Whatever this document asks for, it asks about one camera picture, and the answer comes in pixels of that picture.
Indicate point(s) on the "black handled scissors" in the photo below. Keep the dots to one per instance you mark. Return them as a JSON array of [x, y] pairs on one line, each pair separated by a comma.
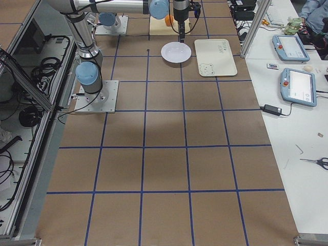
[[322, 162]]

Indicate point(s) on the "near blue teach pendant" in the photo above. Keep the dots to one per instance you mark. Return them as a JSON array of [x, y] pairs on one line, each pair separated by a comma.
[[298, 87]]

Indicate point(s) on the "small egg shaped object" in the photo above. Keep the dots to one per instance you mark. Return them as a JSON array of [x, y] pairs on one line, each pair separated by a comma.
[[308, 68]]

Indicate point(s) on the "orange fruit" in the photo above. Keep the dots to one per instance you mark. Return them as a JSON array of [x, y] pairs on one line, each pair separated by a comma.
[[169, 20]]

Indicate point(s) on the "bamboo cutting board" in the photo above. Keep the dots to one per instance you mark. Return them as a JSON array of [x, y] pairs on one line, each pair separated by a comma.
[[158, 27]]

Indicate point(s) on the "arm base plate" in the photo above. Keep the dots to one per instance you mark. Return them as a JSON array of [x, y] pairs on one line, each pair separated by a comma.
[[104, 102], [118, 28]]

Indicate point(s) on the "blue teach pendant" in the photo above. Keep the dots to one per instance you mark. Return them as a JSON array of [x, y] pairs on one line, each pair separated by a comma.
[[298, 87], [290, 48]]

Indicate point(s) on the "white keyboard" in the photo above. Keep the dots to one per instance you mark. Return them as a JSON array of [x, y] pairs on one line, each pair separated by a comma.
[[274, 16]]

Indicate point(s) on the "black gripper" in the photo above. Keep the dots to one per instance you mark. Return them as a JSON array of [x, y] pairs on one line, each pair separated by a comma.
[[181, 12]]

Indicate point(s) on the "small card box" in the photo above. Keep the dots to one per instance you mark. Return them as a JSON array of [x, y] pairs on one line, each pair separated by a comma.
[[272, 66]]

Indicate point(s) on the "black power adapter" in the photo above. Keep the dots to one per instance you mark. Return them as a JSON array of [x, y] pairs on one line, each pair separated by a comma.
[[271, 109]]

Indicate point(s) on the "far blue teach pendant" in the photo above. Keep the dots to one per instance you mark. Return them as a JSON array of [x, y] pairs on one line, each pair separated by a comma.
[[290, 48]]

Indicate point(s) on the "seated person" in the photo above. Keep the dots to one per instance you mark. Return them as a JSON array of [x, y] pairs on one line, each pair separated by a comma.
[[313, 12]]

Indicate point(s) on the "white round plate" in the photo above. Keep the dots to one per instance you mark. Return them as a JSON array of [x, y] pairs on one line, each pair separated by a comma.
[[176, 52]]

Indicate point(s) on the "aluminium frame post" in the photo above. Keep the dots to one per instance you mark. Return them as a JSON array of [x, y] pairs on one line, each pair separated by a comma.
[[260, 13]]

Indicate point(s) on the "cream bear tray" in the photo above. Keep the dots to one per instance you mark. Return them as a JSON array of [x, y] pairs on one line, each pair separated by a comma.
[[214, 58]]

